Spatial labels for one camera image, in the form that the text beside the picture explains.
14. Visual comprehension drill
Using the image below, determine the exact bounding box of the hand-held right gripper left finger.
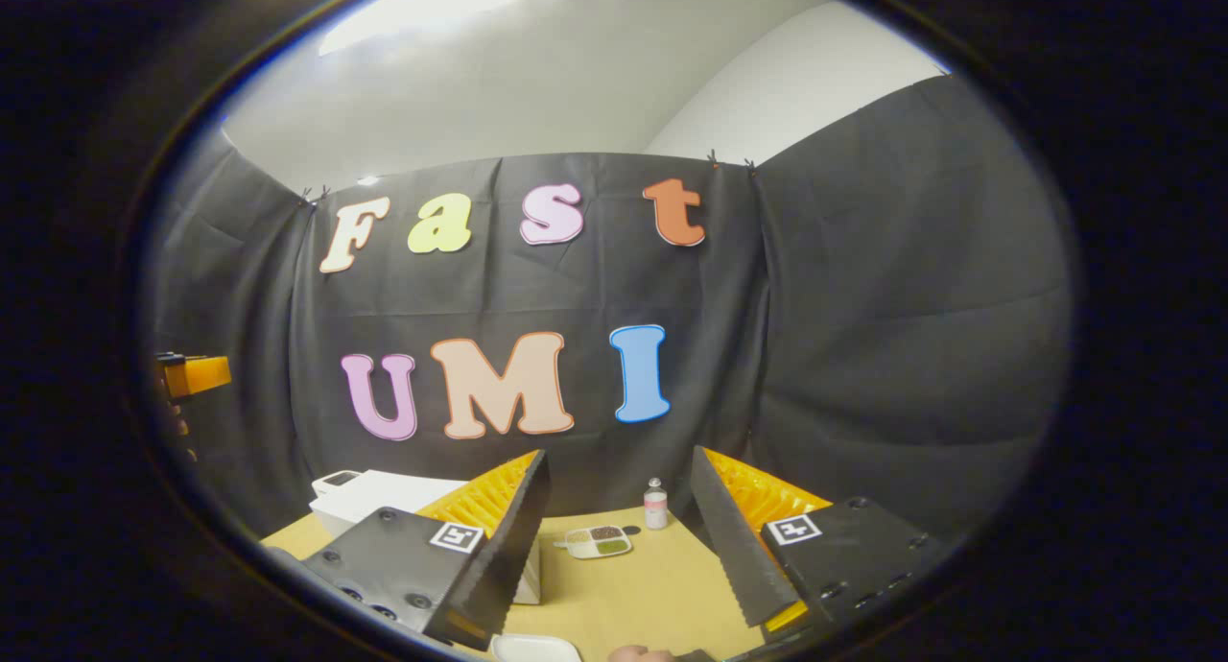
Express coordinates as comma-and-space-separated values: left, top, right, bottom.
300, 449, 554, 652

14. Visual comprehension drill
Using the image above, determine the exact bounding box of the white square plate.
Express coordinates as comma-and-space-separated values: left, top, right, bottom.
490, 632, 584, 662

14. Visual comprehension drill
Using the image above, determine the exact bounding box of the white microwave oven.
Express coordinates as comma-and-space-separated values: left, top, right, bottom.
308, 468, 544, 606

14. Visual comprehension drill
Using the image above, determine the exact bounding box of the white divided dish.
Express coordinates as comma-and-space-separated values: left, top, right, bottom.
561, 524, 635, 560

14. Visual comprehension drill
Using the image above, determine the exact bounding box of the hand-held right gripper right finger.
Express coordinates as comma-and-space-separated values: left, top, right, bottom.
689, 445, 948, 646

